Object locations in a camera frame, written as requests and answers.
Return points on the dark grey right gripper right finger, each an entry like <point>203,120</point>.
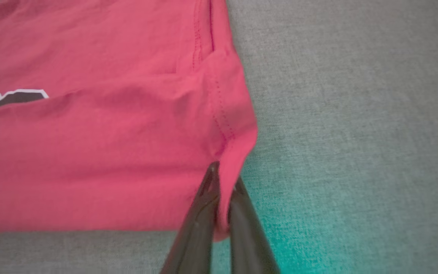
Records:
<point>247,236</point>

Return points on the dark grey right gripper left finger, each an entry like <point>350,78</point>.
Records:
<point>202,220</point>

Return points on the red shirt with black print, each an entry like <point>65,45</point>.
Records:
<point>89,152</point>

